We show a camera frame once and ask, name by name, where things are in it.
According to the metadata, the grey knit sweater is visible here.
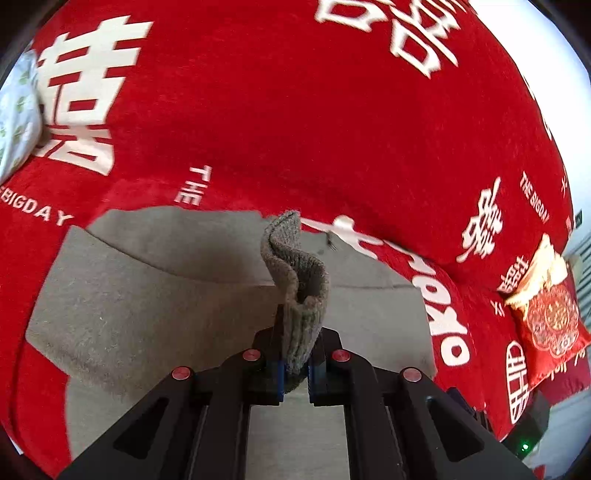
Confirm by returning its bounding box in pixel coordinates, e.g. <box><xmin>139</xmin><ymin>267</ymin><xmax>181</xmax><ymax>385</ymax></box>
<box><xmin>26</xmin><ymin>207</ymin><xmax>437</xmax><ymax>455</ymax></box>

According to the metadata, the red embroidered wedding pillow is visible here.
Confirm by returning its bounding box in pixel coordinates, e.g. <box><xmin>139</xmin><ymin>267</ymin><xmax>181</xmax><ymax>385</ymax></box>
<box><xmin>499</xmin><ymin>234</ymin><xmax>590</xmax><ymax>388</ymax></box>

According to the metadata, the red wedding bedspread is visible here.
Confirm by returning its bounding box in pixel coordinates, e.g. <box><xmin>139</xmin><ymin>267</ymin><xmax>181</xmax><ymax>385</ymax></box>
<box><xmin>1</xmin><ymin>1</ymin><xmax>590</xmax><ymax>477</ymax></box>

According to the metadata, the white floral crumpled cloth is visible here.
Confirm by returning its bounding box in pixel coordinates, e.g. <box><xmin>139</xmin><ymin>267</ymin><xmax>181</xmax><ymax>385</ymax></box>
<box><xmin>0</xmin><ymin>49</ymin><xmax>43</xmax><ymax>184</ymax></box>

